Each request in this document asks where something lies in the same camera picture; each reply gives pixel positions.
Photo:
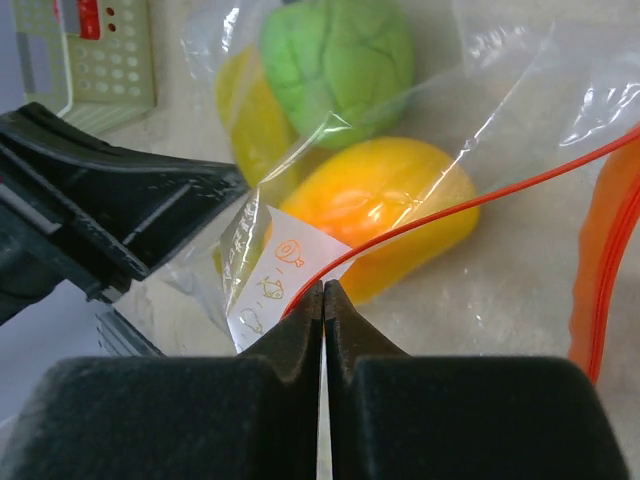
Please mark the light green perforated basket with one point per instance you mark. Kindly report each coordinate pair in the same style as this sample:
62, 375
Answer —
88, 62

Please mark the clear zip bag orange seal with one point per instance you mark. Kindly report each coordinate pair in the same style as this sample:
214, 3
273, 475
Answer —
470, 177

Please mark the green fake custard apple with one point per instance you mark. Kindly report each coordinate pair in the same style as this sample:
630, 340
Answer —
339, 69

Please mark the yellow fake starfruit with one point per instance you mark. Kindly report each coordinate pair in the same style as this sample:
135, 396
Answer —
260, 132

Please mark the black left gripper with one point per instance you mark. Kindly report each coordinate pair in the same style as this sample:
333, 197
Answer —
76, 208

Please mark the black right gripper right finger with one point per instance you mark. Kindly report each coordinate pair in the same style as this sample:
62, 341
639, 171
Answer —
398, 416

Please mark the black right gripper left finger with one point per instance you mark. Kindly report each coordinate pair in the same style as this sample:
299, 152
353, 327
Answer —
251, 416

